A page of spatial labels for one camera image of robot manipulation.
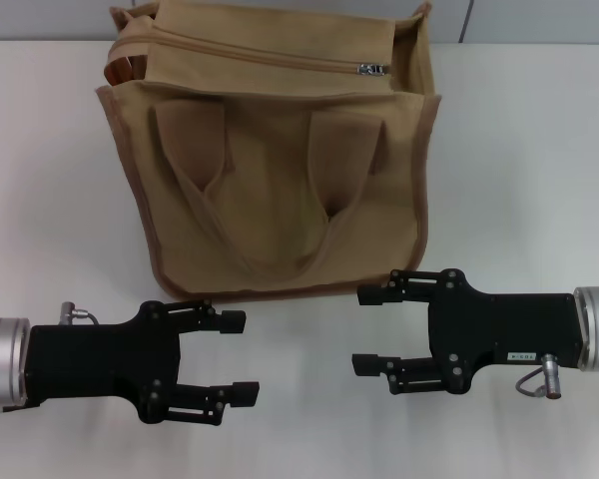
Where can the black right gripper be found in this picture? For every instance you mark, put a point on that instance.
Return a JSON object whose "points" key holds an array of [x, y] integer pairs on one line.
{"points": [[504, 329]]}

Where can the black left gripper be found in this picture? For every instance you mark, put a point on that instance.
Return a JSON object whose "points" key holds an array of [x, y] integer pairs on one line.
{"points": [[100, 361]]}

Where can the khaki canvas food bag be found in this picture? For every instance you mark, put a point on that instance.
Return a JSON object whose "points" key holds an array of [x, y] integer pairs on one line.
{"points": [[279, 199]]}

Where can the silver metal zipper pull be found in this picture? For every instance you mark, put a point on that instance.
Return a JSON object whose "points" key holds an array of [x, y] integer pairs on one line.
{"points": [[370, 69]]}

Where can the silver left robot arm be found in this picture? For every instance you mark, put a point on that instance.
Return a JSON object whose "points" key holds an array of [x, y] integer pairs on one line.
{"points": [[2, 359]]}

